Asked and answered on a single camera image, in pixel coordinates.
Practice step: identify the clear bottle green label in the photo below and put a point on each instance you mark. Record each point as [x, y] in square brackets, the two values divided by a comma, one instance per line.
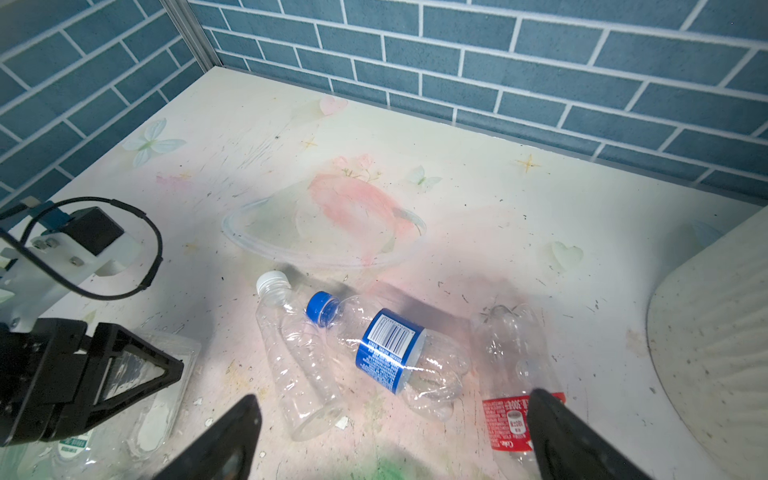
[121, 447]

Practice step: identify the clear slim bottle white cap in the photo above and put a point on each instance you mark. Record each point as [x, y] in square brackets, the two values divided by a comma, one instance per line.
[309, 397]

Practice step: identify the cream bin with pink bag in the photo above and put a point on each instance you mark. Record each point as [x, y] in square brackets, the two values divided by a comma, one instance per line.
[707, 334]

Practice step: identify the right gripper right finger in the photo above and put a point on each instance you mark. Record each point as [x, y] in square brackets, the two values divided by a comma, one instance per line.
[567, 448]

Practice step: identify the clear bottle blue cap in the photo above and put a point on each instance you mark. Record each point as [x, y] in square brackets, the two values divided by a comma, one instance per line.
[423, 367]

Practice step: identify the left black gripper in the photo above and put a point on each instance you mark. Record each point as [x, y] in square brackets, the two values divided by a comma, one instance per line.
[41, 374]

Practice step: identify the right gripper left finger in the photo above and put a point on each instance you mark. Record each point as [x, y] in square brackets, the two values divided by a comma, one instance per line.
[225, 451]

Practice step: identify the clear bottle red label yellow cap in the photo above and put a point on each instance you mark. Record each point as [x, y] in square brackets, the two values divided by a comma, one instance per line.
[512, 361]

